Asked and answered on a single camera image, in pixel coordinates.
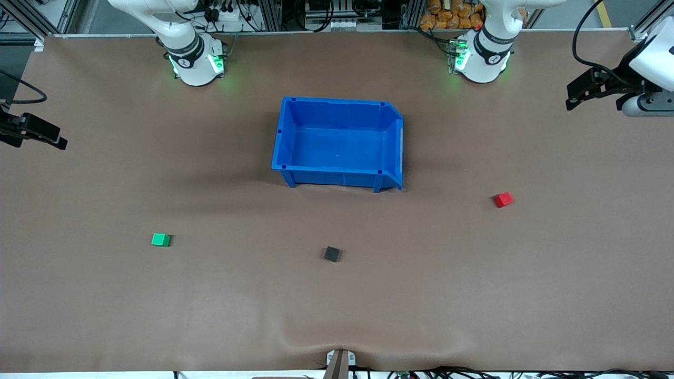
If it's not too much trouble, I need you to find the aluminium camera mount profile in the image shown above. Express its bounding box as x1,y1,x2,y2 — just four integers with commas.
325,349,356,379

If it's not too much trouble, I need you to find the brown table cover mat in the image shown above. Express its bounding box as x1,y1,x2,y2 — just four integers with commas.
0,29,674,373

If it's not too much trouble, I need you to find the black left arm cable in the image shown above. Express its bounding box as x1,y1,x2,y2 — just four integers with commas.
572,0,640,89

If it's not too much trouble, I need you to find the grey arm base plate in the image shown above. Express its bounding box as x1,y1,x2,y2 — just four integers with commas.
446,38,460,75

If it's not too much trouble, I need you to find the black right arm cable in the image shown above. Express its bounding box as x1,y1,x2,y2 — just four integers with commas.
0,70,48,105

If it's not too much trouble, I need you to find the blue plastic storage bin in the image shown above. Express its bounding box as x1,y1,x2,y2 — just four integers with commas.
271,96,404,194

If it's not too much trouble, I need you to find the white power strip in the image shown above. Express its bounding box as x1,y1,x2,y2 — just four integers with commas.
203,3,246,25

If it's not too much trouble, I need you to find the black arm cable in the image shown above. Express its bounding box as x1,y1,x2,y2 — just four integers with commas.
0,70,48,105
572,0,640,89

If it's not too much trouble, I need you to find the aluminium frame profile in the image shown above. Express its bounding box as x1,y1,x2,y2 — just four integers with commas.
629,15,674,43
9,0,81,35

